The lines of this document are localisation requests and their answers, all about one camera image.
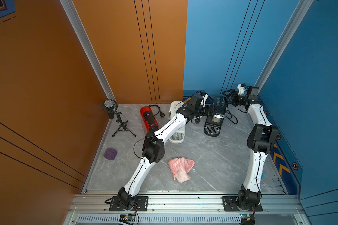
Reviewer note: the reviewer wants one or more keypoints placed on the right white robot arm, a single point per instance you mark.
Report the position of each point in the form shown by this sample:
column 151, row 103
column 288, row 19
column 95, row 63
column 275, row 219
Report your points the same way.
column 260, row 141

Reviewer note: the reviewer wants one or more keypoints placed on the pink towel cloth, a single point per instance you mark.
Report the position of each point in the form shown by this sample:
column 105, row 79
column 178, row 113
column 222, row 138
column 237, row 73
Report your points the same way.
column 180, row 167

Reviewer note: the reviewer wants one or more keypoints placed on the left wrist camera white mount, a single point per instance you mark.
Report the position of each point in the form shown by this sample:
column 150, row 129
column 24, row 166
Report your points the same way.
column 204, row 98

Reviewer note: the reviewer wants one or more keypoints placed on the white coffee machine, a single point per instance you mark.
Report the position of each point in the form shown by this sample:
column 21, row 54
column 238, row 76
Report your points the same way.
column 179, row 135

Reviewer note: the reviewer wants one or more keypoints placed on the black microphone on tripod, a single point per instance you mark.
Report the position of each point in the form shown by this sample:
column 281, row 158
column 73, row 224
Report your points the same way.
column 110, row 106

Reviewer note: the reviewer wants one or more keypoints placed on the purple block toy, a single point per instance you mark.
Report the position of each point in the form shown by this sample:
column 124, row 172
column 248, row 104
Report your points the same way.
column 110, row 154

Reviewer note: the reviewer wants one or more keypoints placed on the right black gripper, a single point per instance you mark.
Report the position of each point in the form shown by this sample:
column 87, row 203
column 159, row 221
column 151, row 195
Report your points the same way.
column 232, row 91

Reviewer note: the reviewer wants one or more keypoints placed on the black coffee machine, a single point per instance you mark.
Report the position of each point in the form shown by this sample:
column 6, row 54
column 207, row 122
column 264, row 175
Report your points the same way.
column 216, row 114

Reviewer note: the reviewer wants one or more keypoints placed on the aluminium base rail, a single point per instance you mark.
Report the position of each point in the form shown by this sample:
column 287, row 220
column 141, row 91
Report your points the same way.
column 184, row 202

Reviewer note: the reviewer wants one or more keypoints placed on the red Nespresso coffee machine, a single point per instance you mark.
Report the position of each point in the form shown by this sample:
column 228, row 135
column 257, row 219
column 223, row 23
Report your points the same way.
column 149, row 121

